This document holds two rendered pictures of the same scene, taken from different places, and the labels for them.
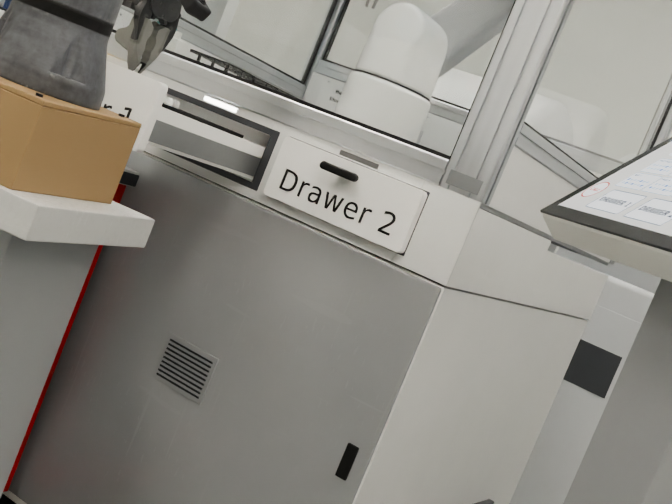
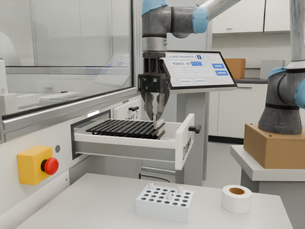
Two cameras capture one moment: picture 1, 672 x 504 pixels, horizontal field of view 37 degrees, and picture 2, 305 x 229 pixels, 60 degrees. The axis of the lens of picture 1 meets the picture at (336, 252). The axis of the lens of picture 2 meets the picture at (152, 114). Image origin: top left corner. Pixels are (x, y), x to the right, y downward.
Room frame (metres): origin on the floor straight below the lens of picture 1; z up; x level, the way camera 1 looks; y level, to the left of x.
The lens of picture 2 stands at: (1.87, 1.24, 1.11)
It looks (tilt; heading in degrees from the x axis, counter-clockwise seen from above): 11 degrees down; 257
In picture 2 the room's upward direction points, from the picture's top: straight up
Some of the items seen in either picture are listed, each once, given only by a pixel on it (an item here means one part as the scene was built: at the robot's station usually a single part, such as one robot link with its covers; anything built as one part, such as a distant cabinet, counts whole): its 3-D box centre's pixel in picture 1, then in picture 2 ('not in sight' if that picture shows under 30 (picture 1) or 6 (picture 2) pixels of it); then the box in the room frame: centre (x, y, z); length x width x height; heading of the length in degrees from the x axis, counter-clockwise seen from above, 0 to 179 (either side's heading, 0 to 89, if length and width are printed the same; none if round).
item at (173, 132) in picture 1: (166, 126); (125, 136); (1.76, 0.36, 0.86); 0.40 x 0.26 x 0.06; 152
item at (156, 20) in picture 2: not in sight; (155, 18); (1.67, 0.44, 1.24); 0.09 x 0.08 x 0.11; 169
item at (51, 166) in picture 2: not in sight; (49, 166); (1.97, 0.62, 0.88); 0.04 x 0.03 x 0.04; 62
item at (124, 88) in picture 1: (86, 90); (186, 137); (1.58, 0.46, 0.87); 0.29 x 0.02 x 0.11; 62
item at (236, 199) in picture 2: not in sight; (236, 198); (1.53, 0.70, 0.78); 0.07 x 0.07 x 0.04
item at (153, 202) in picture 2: not in sight; (165, 201); (1.70, 0.67, 0.78); 0.12 x 0.08 x 0.04; 150
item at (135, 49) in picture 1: (128, 39); (159, 107); (1.67, 0.45, 0.97); 0.06 x 0.03 x 0.09; 62
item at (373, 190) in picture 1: (342, 193); (127, 115); (1.71, 0.03, 0.87); 0.29 x 0.02 x 0.11; 62
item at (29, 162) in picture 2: not in sight; (37, 164); (2.00, 0.60, 0.88); 0.07 x 0.05 x 0.07; 62
